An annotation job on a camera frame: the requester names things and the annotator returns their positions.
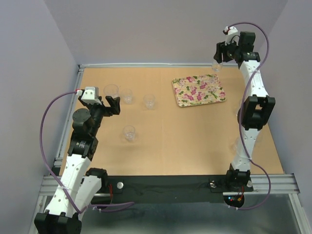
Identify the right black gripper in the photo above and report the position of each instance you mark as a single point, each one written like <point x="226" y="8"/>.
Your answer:
<point x="221" y="48"/>

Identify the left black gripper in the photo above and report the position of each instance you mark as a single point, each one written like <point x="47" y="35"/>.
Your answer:
<point x="114" y="109"/>

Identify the large clear tumbler glass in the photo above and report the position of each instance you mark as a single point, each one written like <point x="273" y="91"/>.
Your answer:
<point x="111" y="90"/>

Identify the tall stemmed wine glass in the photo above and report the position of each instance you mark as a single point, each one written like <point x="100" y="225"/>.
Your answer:
<point x="216" y="66"/>

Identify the small clear glass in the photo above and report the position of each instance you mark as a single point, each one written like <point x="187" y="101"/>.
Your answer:
<point x="233" y="146"/>
<point x="149" y="101"/>
<point x="129" y="133"/>
<point x="127" y="96"/>

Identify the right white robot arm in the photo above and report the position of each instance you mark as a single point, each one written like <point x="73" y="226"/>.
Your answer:
<point x="256" y="106"/>

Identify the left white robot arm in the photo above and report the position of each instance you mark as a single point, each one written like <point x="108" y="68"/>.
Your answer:
<point x="78" y="184"/>

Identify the floral patterned tray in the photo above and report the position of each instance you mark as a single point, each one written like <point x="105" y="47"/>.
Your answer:
<point x="198" y="90"/>

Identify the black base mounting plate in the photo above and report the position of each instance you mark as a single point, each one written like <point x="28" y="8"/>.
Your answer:
<point x="121" y="192"/>

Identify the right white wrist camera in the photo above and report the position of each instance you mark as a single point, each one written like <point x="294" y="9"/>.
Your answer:
<point x="230" y="33"/>

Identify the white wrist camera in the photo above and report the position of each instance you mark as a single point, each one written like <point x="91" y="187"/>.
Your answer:
<point x="90" y="95"/>
<point x="230" y="33"/>

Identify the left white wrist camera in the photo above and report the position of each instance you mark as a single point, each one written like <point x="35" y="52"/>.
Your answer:
<point x="90" y="95"/>

